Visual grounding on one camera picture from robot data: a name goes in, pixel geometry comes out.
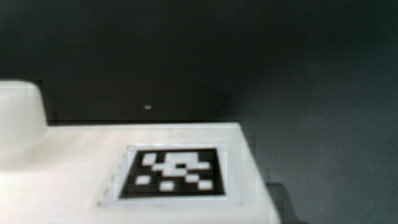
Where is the white front drawer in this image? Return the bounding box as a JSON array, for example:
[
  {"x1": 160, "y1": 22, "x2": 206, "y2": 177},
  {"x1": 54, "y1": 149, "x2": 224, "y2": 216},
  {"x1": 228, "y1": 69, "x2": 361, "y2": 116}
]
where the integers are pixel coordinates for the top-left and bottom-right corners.
[{"x1": 0, "y1": 80, "x2": 281, "y2": 224}]

